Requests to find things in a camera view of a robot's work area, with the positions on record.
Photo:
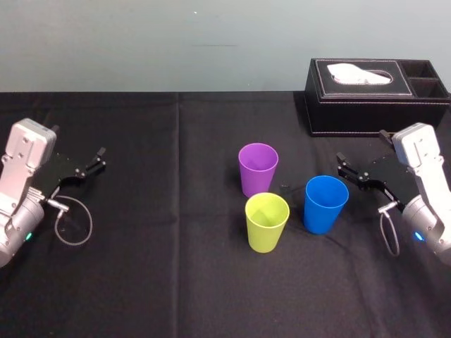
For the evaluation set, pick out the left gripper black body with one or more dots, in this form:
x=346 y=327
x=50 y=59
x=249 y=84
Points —
x=63 y=169

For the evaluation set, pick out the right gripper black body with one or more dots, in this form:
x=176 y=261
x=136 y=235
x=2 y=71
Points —
x=394 y=176

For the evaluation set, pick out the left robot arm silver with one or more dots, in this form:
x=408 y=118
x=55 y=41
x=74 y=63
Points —
x=21 y=155

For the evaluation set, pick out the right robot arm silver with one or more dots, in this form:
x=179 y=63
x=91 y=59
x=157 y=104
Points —
x=423 y=151

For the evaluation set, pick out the black leather tissue box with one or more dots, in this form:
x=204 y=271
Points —
x=352 y=112

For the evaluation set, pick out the blue plastic cup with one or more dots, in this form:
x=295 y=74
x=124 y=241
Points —
x=322 y=218

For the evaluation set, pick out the white tissue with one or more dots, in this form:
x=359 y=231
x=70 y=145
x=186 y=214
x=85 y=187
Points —
x=352 y=74

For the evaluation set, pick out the purple plastic cup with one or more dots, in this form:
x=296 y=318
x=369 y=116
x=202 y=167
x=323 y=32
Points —
x=255 y=179

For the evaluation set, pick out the lime green plastic cup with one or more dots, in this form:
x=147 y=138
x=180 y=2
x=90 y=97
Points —
x=264 y=236

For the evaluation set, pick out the black table cloth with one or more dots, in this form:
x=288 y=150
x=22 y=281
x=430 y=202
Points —
x=158 y=274

